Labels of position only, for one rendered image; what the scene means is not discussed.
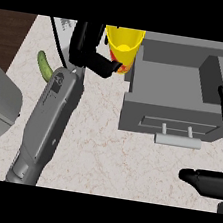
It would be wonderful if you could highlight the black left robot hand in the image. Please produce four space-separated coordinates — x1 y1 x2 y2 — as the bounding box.
65 20 130 83

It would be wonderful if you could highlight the green cucumber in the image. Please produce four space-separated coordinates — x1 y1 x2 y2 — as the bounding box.
33 49 58 84

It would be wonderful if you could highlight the grey drawer front with handle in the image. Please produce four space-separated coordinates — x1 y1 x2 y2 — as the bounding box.
116 92 223 154

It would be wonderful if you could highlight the grey open drawer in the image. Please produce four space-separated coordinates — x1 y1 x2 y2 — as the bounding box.
122 40 223 116

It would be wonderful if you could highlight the grey cabinet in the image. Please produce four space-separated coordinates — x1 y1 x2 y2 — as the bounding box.
133 30 223 107

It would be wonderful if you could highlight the yellow cup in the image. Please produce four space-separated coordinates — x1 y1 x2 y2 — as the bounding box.
98 25 147 77

